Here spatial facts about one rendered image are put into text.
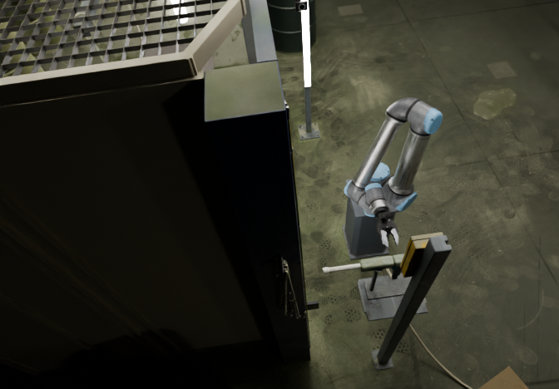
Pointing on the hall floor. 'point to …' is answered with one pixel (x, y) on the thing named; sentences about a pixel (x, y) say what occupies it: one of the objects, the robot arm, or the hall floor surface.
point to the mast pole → (307, 86)
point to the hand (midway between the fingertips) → (392, 243)
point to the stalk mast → (415, 293)
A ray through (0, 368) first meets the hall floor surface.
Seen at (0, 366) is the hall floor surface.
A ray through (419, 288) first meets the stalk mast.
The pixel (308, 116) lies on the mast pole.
